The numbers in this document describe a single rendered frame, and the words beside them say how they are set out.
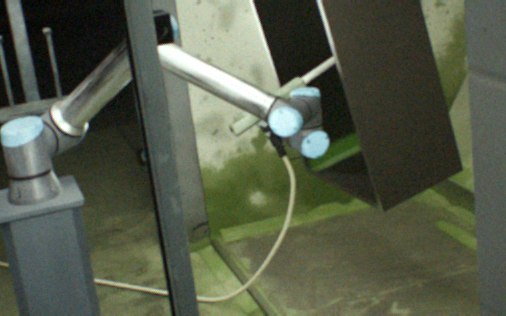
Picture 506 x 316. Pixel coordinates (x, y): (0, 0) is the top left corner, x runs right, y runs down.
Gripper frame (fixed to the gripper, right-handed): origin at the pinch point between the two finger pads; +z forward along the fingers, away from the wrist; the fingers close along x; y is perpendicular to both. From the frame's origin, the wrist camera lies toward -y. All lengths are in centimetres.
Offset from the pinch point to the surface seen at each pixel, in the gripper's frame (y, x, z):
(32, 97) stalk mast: -19, -52, 118
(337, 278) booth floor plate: 84, -2, 15
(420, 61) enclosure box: 7, 50, -26
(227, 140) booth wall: 40, 6, 87
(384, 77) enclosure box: 3.2, 35.9, -25.8
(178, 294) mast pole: -22, -67, -95
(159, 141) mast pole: -55, -52, -95
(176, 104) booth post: 12, -5, 90
